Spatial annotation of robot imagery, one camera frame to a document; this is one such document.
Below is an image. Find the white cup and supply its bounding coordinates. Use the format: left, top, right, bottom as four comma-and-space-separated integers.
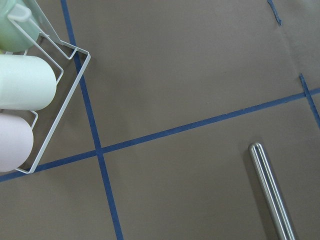
0, 54, 57, 111

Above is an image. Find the pink cup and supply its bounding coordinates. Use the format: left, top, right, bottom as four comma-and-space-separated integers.
0, 113, 34, 172

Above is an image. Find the mint green cup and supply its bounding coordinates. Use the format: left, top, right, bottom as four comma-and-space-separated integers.
0, 0, 39, 52

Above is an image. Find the steel muddler black tip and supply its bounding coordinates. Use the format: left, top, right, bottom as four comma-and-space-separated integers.
248, 142, 296, 240

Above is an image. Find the white wire cup rack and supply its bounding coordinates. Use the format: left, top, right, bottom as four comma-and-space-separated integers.
0, 0, 91, 174

